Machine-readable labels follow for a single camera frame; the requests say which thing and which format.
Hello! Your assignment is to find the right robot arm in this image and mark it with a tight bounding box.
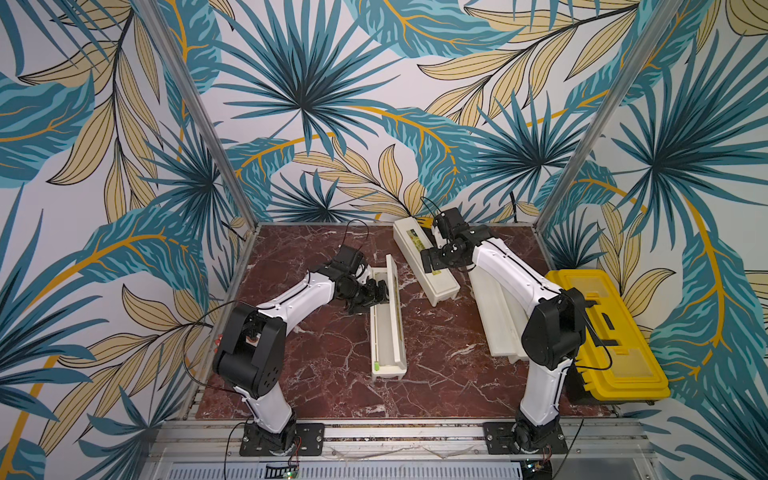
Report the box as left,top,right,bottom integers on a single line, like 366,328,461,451
421,216,589,428

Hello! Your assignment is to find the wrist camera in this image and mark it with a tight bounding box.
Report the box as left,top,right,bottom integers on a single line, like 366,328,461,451
331,244,370,284
434,207,470,241

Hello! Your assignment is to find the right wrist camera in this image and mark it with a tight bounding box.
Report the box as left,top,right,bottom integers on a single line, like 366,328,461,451
434,207,470,241

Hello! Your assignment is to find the white wrap dispenser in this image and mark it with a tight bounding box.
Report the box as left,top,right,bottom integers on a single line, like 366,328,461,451
469,268,529,364
369,254,407,380
392,217,462,308

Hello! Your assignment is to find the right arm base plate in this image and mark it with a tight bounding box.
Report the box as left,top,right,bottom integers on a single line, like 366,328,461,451
482,421,568,455

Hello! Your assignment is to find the aluminium front rail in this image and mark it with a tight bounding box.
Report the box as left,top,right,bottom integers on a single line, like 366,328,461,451
148,417,654,461

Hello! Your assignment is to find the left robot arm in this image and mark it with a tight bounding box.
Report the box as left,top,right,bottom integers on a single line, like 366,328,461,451
212,245,390,434

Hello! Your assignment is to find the yellow black toolbox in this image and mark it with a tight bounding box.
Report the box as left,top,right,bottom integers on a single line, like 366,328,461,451
546,269,671,405

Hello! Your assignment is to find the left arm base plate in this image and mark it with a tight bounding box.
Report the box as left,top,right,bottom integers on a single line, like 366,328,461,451
239,423,325,457

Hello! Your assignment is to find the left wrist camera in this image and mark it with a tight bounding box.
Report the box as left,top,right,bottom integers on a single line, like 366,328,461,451
331,244,370,284

